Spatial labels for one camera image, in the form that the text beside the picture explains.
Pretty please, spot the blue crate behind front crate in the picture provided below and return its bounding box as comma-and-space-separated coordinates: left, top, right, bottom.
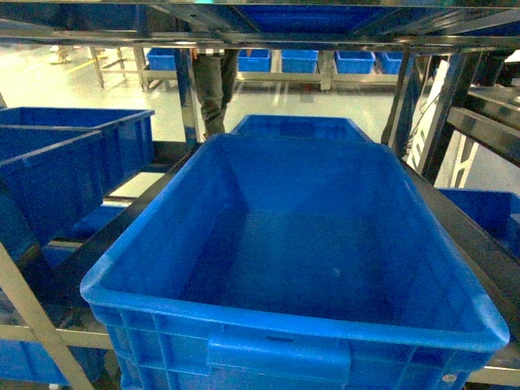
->
231, 115, 371, 142

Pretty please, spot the blue crate left far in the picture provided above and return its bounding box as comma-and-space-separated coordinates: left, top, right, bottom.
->
1, 106, 154, 193

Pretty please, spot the blue crate upper right shelf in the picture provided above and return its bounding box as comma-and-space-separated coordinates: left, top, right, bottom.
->
80, 134, 510, 389

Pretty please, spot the stainless steel flow rack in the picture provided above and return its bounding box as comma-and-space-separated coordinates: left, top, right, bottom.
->
0, 0, 520, 390

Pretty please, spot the person in grey trousers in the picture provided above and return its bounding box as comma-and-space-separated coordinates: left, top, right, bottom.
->
190, 48, 240, 139

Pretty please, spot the blue crate left near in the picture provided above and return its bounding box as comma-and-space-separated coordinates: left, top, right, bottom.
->
1, 127, 105, 245

